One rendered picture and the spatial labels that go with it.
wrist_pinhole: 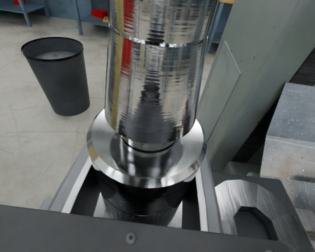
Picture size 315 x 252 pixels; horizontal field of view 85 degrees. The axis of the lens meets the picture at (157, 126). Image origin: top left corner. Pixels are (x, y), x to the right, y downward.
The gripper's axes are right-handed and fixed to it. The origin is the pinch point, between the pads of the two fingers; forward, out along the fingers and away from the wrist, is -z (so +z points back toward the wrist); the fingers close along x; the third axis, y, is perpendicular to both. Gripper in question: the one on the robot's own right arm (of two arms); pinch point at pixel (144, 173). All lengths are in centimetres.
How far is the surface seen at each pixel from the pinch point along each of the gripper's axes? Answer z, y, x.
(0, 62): -204, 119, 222
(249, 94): -38.0, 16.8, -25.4
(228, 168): -35, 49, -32
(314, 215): -10.8, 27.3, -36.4
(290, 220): -1.4, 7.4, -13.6
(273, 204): -2.7, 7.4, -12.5
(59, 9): -426, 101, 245
